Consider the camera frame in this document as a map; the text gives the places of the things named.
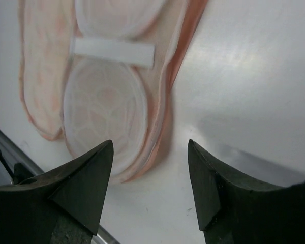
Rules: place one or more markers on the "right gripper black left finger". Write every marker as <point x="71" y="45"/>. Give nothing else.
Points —
<point x="66" y="198"/>

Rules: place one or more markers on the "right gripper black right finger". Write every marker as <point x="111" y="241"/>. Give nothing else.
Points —
<point x="233" y="207"/>

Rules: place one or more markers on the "peach floral mesh laundry bag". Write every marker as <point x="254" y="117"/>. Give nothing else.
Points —
<point x="92" y="71"/>

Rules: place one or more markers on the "aluminium frame rail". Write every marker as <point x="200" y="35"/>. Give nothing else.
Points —
<point x="28" y="172"/>

